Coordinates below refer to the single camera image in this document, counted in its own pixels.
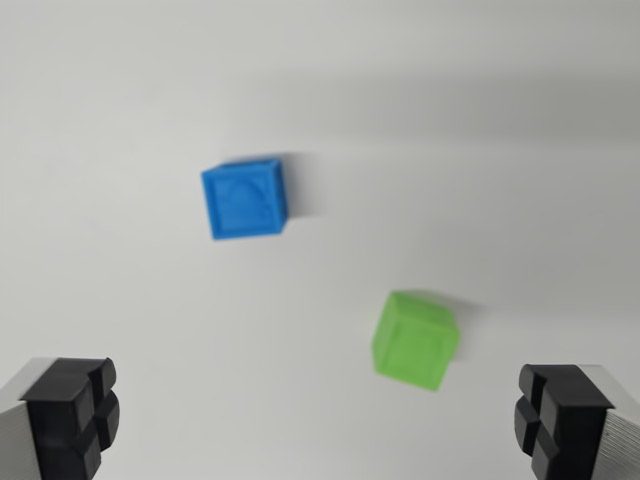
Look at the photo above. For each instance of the gripper right finger with silver black pad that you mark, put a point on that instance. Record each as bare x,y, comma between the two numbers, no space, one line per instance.
575,425

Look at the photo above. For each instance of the gripper left finger with silver black pad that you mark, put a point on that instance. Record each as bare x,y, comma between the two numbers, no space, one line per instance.
60,420

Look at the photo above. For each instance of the green plastic cube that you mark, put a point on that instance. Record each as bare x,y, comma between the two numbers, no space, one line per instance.
412,340

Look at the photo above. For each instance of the blue plastic cube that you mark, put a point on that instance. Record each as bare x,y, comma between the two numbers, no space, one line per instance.
245,200

